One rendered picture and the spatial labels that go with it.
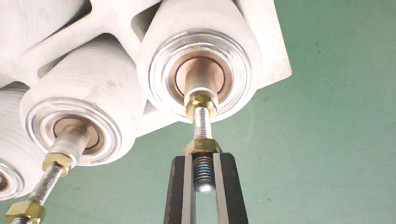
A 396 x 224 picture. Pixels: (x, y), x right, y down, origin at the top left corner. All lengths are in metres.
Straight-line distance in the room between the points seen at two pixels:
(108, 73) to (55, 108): 0.05
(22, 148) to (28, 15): 0.14
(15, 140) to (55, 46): 0.10
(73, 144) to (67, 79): 0.05
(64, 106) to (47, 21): 0.07
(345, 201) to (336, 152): 0.24
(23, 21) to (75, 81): 0.05
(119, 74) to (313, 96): 0.41
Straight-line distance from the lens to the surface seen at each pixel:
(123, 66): 0.24
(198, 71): 0.16
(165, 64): 0.16
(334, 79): 0.54
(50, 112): 0.22
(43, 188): 0.19
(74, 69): 0.22
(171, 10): 0.17
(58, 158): 0.20
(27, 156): 0.28
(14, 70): 0.31
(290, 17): 0.44
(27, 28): 0.20
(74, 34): 0.26
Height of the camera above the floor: 0.40
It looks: 53 degrees down
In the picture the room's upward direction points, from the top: 178 degrees clockwise
